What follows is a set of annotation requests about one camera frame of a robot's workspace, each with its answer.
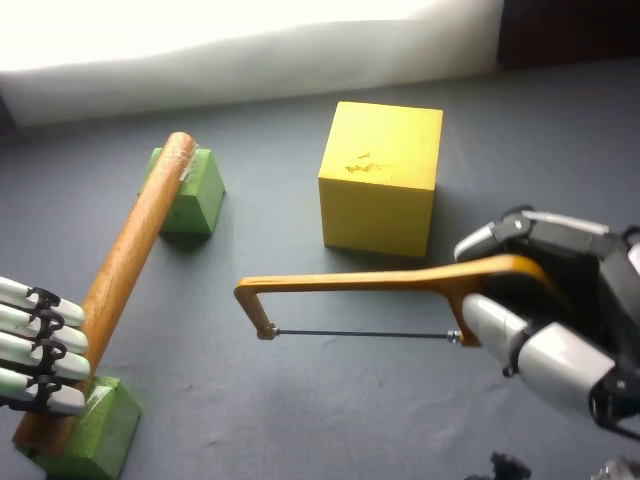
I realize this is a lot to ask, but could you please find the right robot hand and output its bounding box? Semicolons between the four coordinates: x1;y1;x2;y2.
452;204;640;442

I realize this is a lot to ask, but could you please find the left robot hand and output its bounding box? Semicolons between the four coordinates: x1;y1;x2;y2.
0;276;93;417

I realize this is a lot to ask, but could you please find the wooden rod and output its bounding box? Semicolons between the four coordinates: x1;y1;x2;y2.
12;131;200;457

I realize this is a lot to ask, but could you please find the orange hacksaw with black handle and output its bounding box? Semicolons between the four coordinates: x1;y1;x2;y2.
234;253;569;349

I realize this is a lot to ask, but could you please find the green support block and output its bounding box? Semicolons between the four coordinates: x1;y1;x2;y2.
139;144;227;237
19;375;145;480

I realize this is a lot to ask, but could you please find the grey table cloth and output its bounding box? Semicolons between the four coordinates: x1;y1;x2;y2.
0;64;640;480

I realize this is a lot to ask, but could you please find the yellow cube block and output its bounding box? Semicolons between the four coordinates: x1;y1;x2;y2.
317;101;445;259

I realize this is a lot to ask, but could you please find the white backdrop sheet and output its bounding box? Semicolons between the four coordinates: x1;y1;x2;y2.
0;0;504;126

